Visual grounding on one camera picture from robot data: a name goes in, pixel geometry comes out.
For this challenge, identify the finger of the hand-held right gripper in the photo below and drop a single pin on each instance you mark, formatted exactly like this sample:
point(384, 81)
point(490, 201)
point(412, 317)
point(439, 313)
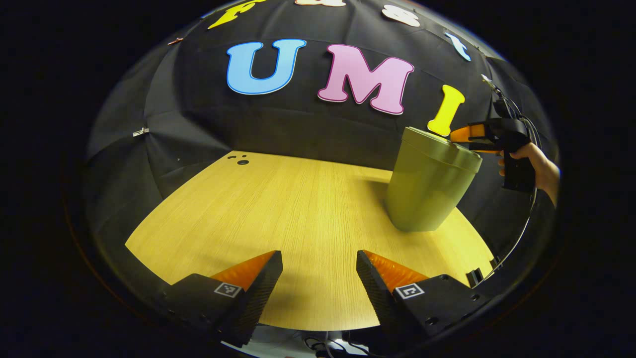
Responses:
point(484, 147)
point(469, 133)

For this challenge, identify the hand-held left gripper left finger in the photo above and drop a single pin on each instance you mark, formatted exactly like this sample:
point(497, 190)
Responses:
point(261, 298)

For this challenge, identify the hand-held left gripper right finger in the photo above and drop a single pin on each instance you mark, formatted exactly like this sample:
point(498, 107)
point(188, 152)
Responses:
point(380, 303)

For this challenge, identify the pale green desktop garbage bin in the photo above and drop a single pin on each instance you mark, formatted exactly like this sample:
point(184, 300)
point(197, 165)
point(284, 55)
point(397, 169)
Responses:
point(427, 189)

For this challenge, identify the black backdrop cloth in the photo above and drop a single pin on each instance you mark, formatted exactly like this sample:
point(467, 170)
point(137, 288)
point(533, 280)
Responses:
point(298, 129)

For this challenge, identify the white cloth clip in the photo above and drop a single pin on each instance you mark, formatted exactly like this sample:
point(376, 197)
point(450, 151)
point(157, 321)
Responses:
point(140, 132)

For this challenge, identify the copper cloth clip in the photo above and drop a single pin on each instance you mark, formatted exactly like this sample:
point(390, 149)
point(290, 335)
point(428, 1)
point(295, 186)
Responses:
point(175, 41)

